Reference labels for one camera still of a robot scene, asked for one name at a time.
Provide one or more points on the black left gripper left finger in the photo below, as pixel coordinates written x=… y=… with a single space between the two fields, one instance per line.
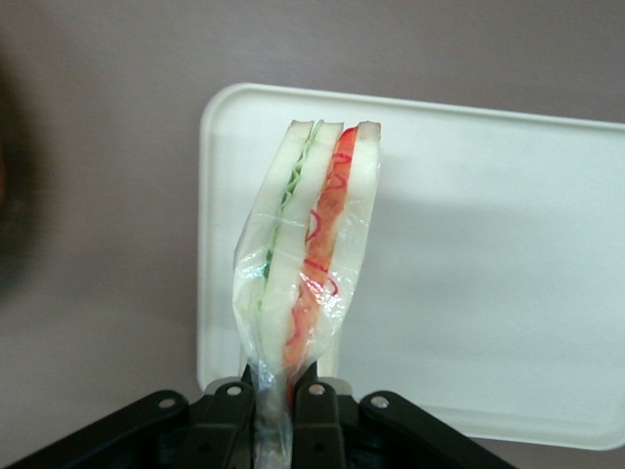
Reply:
x=224 y=425

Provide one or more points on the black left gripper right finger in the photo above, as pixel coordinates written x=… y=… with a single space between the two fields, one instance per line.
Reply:
x=317 y=425

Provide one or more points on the plastic sandwich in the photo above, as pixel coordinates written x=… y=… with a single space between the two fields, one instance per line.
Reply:
x=293 y=234

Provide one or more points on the cream plastic tray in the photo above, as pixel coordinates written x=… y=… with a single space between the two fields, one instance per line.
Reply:
x=488 y=254

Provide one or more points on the dark brown basket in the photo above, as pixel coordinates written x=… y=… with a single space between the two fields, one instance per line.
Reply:
x=14 y=185

